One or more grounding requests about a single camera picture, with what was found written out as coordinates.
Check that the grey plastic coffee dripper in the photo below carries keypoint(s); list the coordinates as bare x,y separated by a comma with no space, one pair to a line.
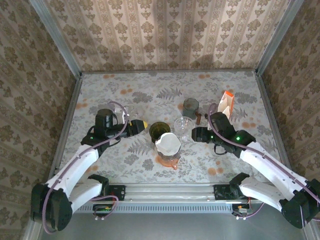
166,158

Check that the clear plastic coffee dripper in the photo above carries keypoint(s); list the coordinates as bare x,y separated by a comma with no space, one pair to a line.
183,125

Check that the white paper coffee filter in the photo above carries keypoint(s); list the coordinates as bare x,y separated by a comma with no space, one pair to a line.
167,143

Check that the green plastic coffee dripper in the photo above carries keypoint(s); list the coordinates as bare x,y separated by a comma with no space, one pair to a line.
157,130

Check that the orange white filter pack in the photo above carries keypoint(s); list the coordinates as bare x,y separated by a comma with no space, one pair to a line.
226,102

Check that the floral patterned tablecloth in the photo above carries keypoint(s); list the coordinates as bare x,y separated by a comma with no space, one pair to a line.
160,87

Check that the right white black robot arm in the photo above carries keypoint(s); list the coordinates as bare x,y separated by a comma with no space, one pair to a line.
270,170

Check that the aluminium frame post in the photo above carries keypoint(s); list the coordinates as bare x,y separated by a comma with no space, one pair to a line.
56,37
278,37

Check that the aluminium table edge rail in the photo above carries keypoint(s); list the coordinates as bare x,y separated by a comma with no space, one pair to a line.
267,100
69,112

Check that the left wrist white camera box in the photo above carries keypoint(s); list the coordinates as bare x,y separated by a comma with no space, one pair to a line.
121,116

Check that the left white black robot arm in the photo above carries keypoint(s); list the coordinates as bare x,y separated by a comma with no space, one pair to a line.
75,165

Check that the wide aluminium base rail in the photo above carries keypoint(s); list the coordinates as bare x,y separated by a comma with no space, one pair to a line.
170,192

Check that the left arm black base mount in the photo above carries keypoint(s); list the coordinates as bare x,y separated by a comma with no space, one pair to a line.
117,192

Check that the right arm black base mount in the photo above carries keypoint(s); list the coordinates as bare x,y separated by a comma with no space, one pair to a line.
220,192

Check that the grey metal cabinet top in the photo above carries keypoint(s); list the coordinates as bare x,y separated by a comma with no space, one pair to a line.
170,227

